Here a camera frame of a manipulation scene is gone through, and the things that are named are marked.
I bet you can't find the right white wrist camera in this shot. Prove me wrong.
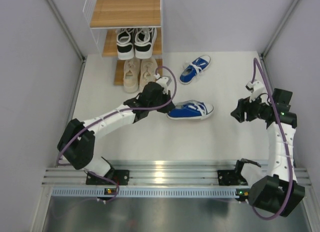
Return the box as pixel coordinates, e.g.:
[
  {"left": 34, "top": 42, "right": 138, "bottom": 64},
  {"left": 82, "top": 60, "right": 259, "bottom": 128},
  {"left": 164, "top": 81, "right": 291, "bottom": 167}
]
[{"left": 245, "top": 80, "right": 265, "bottom": 103}]

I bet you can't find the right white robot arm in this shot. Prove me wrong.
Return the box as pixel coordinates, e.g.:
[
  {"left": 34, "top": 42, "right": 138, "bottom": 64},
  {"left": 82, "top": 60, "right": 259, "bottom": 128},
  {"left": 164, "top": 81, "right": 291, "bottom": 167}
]
[{"left": 231, "top": 88, "right": 305, "bottom": 217}]

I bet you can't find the beige lace sneaker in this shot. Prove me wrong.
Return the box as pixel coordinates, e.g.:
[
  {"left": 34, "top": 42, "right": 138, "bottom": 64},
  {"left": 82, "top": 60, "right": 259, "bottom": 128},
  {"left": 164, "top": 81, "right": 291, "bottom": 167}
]
[
  {"left": 139, "top": 57, "right": 158, "bottom": 92},
  {"left": 123, "top": 57, "right": 141, "bottom": 93}
]

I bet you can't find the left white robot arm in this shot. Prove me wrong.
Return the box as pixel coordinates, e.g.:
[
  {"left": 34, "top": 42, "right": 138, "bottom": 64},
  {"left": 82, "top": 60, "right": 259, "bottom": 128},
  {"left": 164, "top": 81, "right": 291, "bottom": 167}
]
[{"left": 57, "top": 78, "right": 177, "bottom": 186}]

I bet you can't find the aluminium frame post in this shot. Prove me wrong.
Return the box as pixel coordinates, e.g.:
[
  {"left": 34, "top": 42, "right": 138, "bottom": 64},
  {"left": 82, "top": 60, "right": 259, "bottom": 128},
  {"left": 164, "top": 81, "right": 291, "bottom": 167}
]
[
  {"left": 39, "top": 0, "right": 87, "bottom": 65},
  {"left": 259, "top": 0, "right": 307, "bottom": 63}
]

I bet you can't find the black white sneaker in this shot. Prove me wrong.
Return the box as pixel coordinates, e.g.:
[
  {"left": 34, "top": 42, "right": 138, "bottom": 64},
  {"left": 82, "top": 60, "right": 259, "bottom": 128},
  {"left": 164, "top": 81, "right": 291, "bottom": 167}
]
[
  {"left": 134, "top": 27, "right": 157, "bottom": 60},
  {"left": 116, "top": 28, "right": 136, "bottom": 60}
]

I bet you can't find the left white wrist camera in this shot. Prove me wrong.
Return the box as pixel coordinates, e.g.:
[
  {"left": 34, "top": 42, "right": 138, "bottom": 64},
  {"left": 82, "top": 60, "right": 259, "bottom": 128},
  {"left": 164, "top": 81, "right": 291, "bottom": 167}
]
[{"left": 155, "top": 76, "right": 172, "bottom": 94}]

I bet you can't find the wooden three-tier shoe shelf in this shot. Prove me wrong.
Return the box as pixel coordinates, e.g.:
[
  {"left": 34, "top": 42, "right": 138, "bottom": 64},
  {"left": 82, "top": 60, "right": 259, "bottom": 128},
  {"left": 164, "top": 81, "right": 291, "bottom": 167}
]
[{"left": 82, "top": 0, "right": 163, "bottom": 86}]

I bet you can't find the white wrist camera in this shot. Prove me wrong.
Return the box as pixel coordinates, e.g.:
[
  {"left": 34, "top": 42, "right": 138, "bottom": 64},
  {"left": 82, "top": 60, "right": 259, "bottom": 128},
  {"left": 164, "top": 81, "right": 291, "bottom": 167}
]
[
  {"left": 245, "top": 80, "right": 265, "bottom": 103},
  {"left": 155, "top": 76, "right": 172, "bottom": 94}
]

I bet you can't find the aluminium mounting rail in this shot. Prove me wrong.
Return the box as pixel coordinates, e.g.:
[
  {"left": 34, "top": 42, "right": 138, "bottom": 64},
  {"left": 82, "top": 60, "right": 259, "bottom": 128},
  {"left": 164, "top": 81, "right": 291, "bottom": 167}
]
[{"left": 41, "top": 159, "right": 312, "bottom": 190}]

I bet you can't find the blue canvas sneaker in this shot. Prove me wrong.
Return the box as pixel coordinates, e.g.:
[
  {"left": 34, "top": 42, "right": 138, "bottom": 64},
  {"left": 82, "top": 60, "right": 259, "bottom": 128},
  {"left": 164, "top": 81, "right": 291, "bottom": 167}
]
[
  {"left": 179, "top": 54, "right": 212, "bottom": 85},
  {"left": 166, "top": 100, "right": 214, "bottom": 121}
]

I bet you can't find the slotted grey cable duct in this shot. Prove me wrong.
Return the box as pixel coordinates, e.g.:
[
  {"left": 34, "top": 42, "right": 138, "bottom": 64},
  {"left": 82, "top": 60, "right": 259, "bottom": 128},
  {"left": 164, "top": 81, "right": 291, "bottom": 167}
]
[{"left": 51, "top": 187, "right": 240, "bottom": 199}]

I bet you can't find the left aluminium frame post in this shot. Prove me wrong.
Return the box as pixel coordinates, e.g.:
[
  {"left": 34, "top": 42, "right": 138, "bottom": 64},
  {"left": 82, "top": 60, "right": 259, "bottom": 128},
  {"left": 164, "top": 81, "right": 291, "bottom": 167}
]
[{"left": 39, "top": 0, "right": 87, "bottom": 65}]

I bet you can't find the right aluminium frame post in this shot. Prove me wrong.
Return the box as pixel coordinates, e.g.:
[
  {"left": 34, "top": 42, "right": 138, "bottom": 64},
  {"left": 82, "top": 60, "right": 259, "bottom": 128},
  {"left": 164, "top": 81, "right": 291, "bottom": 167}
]
[{"left": 259, "top": 0, "right": 307, "bottom": 63}]

